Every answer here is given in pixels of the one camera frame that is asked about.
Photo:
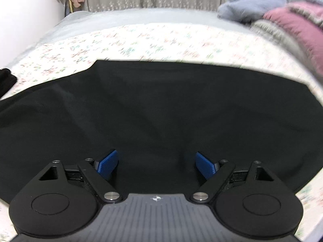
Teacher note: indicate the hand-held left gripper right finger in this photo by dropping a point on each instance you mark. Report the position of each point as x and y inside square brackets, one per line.
[205, 163]

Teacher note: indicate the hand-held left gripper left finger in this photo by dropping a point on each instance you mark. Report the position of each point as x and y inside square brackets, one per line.
[108, 163]

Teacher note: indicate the black pants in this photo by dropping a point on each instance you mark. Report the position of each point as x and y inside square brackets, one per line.
[161, 105]

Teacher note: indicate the floral printed cloth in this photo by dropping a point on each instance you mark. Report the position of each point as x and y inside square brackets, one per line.
[176, 42]

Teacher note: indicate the folded black garment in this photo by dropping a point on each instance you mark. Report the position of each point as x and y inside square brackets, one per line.
[6, 82]

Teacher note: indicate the folded grey quilt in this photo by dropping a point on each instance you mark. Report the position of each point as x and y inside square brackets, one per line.
[275, 34]

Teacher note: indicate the grey bed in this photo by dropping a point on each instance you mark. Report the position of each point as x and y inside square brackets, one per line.
[151, 15]

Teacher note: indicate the yellow stick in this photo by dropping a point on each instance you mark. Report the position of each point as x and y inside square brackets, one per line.
[71, 6]

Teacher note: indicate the blue-grey blanket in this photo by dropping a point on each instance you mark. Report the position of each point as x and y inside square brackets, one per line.
[249, 3]

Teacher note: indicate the pink pillow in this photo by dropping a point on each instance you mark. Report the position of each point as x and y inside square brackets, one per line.
[302, 27]

